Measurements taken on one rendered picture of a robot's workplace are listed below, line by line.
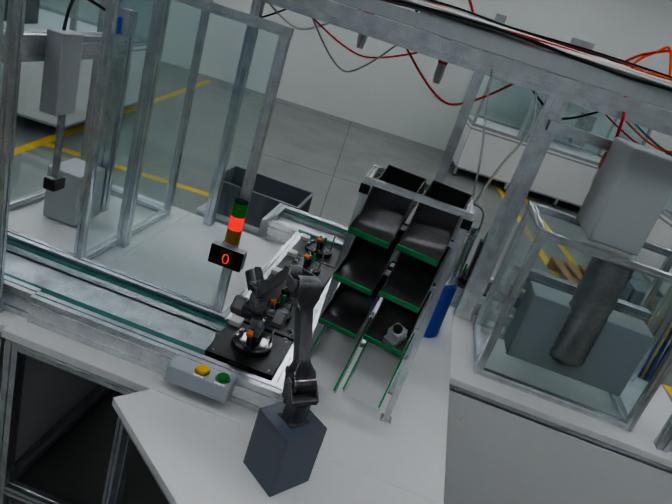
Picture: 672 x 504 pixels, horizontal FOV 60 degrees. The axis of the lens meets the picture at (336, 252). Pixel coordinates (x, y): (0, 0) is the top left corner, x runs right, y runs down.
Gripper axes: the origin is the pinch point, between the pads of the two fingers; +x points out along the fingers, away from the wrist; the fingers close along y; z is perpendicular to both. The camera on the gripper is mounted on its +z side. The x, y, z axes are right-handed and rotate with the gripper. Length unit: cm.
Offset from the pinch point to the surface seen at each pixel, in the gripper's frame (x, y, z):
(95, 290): 16, 62, -6
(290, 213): 100, 26, 103
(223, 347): 3.9, 7.5, -12.9
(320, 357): -0.3, -24.3, -5.6
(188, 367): -4.8, 13.0, -25.4
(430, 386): 38, -68, 12
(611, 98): -46, -87, 102
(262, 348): 5.3, -4.5, -8.0
